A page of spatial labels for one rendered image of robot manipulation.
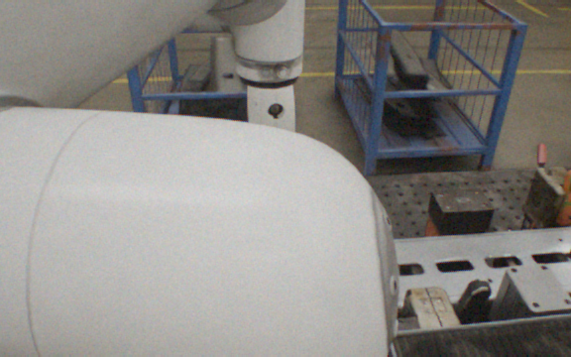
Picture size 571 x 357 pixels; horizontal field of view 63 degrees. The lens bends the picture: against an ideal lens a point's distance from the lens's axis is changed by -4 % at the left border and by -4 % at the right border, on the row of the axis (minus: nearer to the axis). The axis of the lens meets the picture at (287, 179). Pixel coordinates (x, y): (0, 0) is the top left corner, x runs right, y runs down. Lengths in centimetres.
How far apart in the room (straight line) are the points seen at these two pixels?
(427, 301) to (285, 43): 46
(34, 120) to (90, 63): 5
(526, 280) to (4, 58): 78
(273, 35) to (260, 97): 8
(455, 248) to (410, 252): 10
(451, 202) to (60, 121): 100
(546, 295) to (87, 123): 76
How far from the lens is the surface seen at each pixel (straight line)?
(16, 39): 19
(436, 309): 80
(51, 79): 21
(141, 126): 16
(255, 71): 58
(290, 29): 57
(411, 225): 155
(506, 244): 109
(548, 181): 122
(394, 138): 311
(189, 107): 318
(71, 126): 17
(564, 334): 73
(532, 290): 84
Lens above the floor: 167
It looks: 34 degrees down
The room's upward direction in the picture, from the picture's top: straight up
